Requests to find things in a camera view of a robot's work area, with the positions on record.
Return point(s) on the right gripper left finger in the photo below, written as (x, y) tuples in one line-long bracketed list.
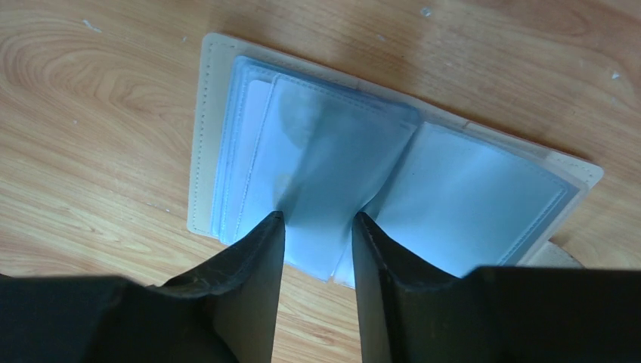
[(222, 310)]

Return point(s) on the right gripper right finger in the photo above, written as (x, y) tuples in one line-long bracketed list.
[(412, 311)]

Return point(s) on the beige card holder wallet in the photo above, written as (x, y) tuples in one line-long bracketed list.
[(275, 132)]

